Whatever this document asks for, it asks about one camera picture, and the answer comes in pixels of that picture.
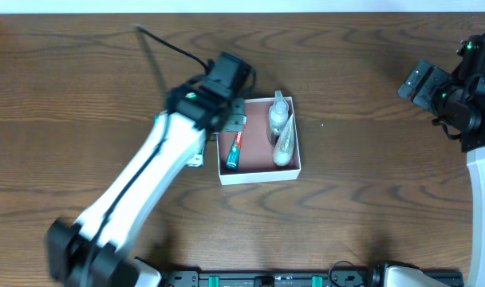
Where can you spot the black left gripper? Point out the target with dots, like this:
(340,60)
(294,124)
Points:
(235,118)

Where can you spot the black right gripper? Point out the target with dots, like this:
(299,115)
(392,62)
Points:
(424,85)

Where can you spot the clear pump soap bottle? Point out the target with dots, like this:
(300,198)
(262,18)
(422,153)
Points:
(277,116)

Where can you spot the red green toothpaste tube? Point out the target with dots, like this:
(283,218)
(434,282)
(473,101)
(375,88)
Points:
(233,157)

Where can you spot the green white soap packet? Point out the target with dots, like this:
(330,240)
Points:
(197,160)

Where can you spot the white patterned lotion tube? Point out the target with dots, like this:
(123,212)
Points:
(284,148)

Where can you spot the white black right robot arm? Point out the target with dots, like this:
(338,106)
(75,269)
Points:
(458,102)

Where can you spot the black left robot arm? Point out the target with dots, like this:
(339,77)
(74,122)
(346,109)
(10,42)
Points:
(95,249)

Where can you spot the white cardboard box pink interior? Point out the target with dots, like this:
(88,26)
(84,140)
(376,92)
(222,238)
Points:
(256,163)

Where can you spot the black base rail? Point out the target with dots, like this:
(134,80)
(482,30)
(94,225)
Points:
(209,279)

